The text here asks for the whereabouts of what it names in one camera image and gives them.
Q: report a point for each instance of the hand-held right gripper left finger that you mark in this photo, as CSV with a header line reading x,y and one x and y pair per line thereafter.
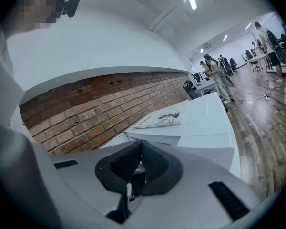
x,y
85,175

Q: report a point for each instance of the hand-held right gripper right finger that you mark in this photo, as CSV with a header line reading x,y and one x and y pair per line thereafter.
x,y
193,187

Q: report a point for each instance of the white microwave oven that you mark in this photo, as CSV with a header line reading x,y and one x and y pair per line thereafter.
x,y
205,113

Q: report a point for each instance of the white table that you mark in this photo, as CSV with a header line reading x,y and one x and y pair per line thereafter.
x,y
236,168

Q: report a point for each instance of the white printed book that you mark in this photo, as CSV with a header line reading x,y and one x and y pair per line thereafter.
x,y
162,119

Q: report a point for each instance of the black office chair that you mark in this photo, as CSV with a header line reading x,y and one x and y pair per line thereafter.
x,y
249,54
233,64
189,89

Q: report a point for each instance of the white desk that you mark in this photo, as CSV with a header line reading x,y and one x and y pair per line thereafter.
x,y
205,88

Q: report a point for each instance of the person's white printed sweatshirt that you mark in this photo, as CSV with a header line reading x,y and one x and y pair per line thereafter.
x,y
4,104

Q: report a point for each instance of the black round backpack rig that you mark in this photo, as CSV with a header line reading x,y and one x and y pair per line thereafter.
x,y
228,82
276,46

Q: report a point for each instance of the white power strip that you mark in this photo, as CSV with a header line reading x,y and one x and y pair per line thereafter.
x,y
267,97

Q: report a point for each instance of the wood-topped desk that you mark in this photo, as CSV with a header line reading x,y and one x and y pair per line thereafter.
x,y
258,58

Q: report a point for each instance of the coat stand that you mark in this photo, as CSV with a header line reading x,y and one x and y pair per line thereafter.
x,y
253,40

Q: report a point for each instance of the person's face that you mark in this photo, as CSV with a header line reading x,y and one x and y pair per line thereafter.
x,y
38,11

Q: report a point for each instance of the white ceiling pipe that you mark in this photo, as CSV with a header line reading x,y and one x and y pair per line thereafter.
x,y
162,17

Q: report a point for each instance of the black head-worn camera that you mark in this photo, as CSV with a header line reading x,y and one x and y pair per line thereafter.
x,y
72,3

